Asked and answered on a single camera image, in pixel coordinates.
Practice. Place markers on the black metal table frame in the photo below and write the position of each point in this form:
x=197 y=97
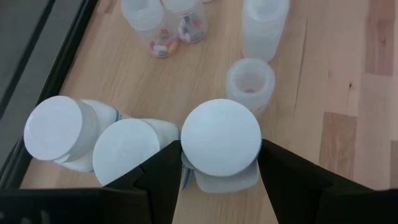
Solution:
x=64 y=62

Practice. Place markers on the white melatonin bottle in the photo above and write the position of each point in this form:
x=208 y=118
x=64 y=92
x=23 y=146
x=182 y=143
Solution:
x=56 y=127
x=220 y=137
x=127 y=152

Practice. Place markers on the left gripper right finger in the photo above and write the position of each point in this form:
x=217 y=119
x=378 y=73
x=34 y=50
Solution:
x=304 y=196

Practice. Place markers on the wooden shelf with black legs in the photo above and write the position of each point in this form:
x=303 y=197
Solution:
x=124 y=81

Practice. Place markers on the small white bottle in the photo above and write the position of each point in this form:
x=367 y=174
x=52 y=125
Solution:
x=189 y=18
x=264 y=31

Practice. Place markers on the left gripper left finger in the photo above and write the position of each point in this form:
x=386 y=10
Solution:
x=155 y=193

